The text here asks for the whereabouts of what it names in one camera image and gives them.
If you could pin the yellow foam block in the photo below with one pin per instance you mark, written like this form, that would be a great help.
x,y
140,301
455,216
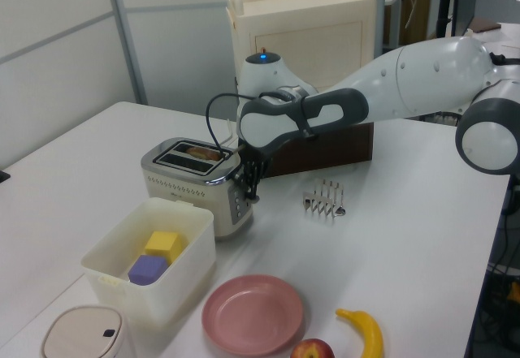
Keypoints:
x,y
162,244

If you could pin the yellow banana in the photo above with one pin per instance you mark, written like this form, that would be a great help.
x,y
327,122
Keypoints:
x,y
371,333

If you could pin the black flat object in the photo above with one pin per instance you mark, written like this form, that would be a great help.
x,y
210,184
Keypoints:
x,y
4,177

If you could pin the toasted bread slice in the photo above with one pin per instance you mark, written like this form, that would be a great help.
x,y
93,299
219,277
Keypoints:
x,y
203,153

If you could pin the cream and chrome toaster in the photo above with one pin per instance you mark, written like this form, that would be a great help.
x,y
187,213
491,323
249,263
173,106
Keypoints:
x,y
191,187

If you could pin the metal toast rack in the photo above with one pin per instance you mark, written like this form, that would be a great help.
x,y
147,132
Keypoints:
x,y
325,201

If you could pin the black monitor stand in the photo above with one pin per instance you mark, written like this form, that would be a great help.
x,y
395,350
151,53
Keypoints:
x,y
445,13

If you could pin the wooden office shelf desk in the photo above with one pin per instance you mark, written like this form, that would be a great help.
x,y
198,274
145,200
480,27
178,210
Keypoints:
x,y
410,9

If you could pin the small cream trash can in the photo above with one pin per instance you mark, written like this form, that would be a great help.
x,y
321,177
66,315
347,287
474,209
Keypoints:
x,y
81,335

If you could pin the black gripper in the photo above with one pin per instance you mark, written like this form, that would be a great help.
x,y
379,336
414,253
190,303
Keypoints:
x,y
256,159

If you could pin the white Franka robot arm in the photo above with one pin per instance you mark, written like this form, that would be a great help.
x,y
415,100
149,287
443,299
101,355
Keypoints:
x,y
406,78

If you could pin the purple foam block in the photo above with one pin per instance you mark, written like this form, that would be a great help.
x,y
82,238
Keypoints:
x,y
146,270

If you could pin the pink plate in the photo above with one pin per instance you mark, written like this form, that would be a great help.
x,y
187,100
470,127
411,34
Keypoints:
x,y
252,313

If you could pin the white plastic storage bin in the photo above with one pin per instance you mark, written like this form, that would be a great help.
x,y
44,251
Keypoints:
x,y
162,301

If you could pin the red apple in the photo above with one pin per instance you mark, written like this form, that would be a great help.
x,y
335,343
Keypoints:
x,y
313,350

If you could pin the dark brown wooden base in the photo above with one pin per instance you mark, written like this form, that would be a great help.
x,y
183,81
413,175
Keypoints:
x,y
325,151

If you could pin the brown notebook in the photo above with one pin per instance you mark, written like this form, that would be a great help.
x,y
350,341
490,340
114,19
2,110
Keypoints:
x,y
483,25

